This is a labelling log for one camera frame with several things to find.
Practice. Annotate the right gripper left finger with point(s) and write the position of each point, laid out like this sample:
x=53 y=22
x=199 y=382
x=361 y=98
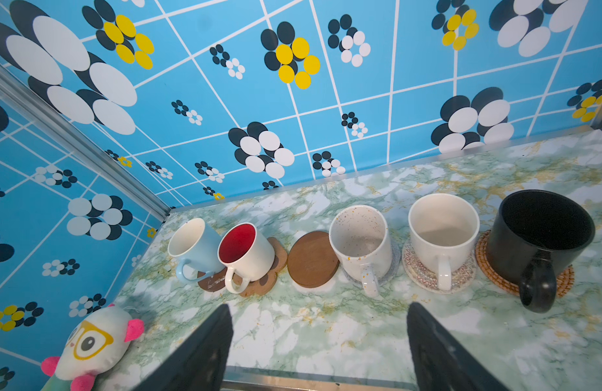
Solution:
x=200 y=362

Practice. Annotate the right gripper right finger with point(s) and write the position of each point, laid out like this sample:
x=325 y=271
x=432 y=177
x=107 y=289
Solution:
x=440 y=361

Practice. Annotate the dark brown round coaster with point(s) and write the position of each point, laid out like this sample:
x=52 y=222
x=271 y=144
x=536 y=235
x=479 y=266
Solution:
x=215 y=283

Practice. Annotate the multicolour woven round coaster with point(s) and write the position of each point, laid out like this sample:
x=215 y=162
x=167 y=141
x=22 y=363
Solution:
x=462 y=278

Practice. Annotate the cork paw print coaster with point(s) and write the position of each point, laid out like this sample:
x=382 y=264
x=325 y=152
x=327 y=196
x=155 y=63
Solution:
x=267 y=282

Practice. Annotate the grey woven round coaster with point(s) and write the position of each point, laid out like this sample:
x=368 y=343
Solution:
x=396 y=256

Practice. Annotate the light blue mug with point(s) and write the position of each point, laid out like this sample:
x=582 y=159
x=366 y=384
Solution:
x=195 y=244

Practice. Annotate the red interior mug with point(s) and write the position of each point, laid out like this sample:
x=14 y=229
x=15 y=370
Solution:
x=247 y=255

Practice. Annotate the white mug back row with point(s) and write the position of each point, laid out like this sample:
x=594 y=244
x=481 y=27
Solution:
x=443 y=230

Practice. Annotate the rattan round coaster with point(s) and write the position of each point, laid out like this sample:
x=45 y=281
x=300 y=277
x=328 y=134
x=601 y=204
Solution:
x=565 y=280

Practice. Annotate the brown wooden round coaster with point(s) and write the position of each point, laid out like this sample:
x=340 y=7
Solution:
x=312 y=262

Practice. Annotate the black mug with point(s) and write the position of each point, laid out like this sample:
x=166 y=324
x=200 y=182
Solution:
x=536 y=235

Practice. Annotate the plush toy white pink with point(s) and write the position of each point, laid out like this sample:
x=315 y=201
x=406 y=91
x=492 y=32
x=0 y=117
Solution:
x=95 y=346

